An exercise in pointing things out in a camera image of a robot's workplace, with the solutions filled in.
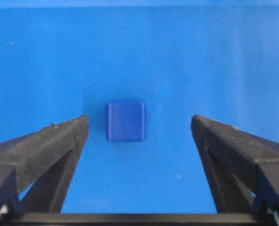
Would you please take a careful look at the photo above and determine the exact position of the blue table mat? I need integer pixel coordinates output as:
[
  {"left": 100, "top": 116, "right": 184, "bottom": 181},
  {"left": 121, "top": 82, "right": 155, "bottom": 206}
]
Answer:
[{"left": 0, "top": 5, "right": 279, "bottom": 213}]

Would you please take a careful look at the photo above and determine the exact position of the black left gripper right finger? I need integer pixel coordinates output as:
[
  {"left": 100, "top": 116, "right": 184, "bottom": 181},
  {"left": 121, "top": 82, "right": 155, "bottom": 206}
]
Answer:
[{"left": 191, "top": 114, "right": 279, "bottom": 224}]

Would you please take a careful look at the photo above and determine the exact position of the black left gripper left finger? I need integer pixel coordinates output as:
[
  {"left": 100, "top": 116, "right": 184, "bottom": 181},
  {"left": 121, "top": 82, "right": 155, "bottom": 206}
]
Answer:
[{"left": 0, "top": 115, "right": 89, "bottom": 219}]

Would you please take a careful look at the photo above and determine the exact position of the blue cube block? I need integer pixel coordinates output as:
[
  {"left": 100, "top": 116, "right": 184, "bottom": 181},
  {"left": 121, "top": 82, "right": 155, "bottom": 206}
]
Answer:
[{"left": 106, "top": 100, "right": 146, "bottom": 142}]

